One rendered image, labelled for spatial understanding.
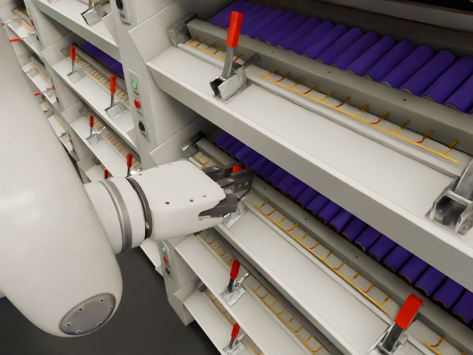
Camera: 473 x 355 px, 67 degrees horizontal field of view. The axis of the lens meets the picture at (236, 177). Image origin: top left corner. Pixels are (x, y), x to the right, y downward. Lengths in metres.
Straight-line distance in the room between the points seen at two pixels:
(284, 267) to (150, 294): 0.69
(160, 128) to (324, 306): 0.38
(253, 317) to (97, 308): 0.39
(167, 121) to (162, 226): 0.26
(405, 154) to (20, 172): 0.29
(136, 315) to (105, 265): 0.78
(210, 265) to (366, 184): 0.49
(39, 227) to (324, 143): 0.24
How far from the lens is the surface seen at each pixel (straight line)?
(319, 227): 0.48
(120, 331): 1.08
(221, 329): 0.89
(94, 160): 1.41
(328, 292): 0.47
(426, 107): 0.33
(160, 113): 0.61
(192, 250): 0.77
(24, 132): 0.29
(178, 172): 0.46
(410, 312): 0.39
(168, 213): 0.40
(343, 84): 0.36
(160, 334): 1.05
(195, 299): 0.94
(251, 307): 0.68
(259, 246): 0.51
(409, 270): 0.46
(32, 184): 0.28
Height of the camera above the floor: 0.89
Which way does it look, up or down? 37 degrees down
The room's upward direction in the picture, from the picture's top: straight up
